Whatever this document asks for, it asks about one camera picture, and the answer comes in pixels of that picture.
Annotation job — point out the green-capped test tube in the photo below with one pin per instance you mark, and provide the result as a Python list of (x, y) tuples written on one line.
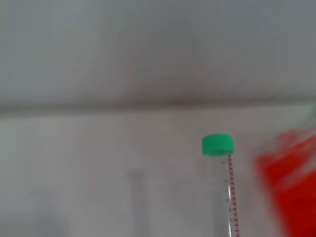
[(217, 145)]

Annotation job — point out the orange plastic test tube rack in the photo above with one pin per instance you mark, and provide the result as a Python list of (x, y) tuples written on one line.
[(291, 187)]

